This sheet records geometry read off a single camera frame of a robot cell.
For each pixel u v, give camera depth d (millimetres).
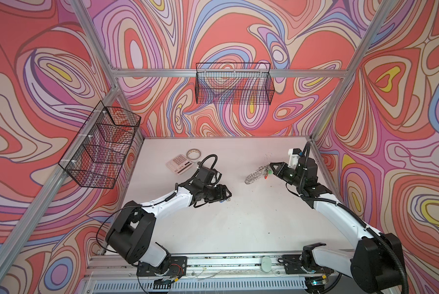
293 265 732
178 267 718
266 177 928
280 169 719
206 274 730
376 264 401
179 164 1044
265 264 719
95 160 744
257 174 816
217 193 752
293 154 749
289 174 704
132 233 426
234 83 960
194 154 1113
